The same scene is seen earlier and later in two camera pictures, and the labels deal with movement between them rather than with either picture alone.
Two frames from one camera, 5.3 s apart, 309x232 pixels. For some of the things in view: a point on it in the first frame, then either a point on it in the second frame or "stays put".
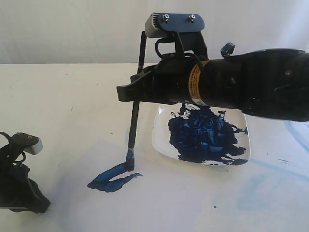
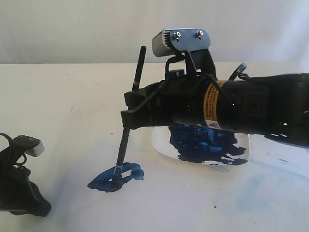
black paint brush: [130, 160] to [120, 161]
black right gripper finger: [138, 91] to [144, 117]
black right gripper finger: [146, 74] to [132, 98]
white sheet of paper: [90, 190] stays put
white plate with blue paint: [201, 135] stays put
